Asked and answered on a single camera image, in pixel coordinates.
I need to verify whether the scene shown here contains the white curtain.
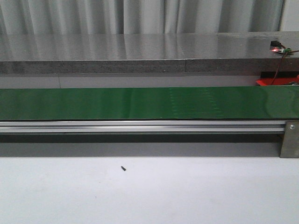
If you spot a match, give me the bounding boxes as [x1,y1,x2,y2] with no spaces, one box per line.
[0,0,299,35]

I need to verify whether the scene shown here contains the red plastic tray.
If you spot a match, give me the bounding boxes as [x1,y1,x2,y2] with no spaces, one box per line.
[256,75,299,86]

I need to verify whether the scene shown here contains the aluminium conveyor frame rail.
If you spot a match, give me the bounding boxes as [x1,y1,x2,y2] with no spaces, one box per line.
[0,120,286,133]

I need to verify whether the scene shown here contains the small sensor circuit board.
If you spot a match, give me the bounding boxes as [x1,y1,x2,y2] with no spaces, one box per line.
[270,41,292,54]

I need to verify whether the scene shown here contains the steel conveyor support bracket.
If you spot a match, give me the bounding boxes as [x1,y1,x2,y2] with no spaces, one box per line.
[280,120,299,158]

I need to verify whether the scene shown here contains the brown sensor wire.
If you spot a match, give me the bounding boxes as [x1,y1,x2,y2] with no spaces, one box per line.
[270,49,299,86]

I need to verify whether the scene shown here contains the green conveyor belt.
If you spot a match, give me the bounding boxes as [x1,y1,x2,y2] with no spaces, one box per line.
[0,86,299,120]

